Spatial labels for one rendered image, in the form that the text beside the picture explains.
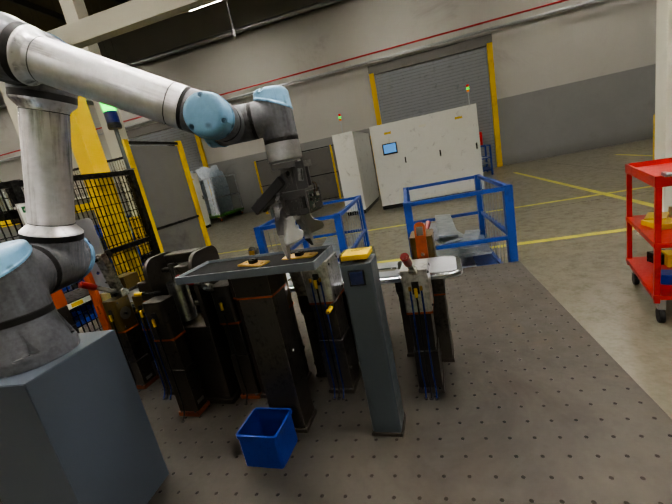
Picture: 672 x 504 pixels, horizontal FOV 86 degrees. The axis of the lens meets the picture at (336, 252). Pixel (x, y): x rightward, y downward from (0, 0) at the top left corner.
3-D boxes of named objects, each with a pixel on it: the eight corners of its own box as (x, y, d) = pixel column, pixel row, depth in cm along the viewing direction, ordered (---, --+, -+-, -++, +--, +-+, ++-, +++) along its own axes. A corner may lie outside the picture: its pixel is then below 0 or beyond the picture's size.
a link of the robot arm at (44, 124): (0, 297, 76) (-30, 8, 64) (51, 276, 90) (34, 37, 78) (60, 302, 77) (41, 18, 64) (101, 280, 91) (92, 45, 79)
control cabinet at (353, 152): (363, 202, 1138) (348, 122, 1080) (379, 199, 1122) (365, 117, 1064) (346, 216, 915) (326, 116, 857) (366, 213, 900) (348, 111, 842)
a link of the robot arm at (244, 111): (187, 106, 69) (243, 95, 69) (205, 114, 80) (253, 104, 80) (199, 148, 71) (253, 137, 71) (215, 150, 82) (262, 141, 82)
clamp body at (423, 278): (445, 375, 106) (428, 258, 97) (445, 401, 95) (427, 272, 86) (420, 375, 108) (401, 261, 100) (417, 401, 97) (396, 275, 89)
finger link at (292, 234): (299, 255, 75) (301, 212, 77) (276, 257, 78) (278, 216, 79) (307, 257, 78) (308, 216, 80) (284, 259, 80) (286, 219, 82)
